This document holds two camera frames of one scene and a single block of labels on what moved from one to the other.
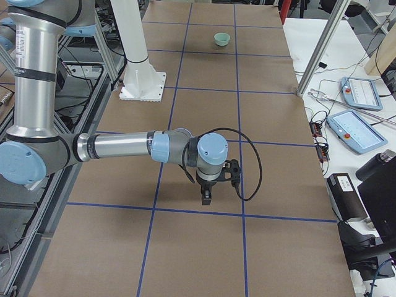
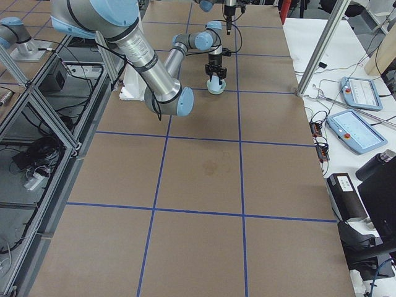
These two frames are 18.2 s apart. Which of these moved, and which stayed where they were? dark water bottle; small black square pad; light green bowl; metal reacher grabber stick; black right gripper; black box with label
Moved: black right gripper; light green bowl
Stayed: metal reacher grabber stick; small black square pad; black box with label; dark water bottle
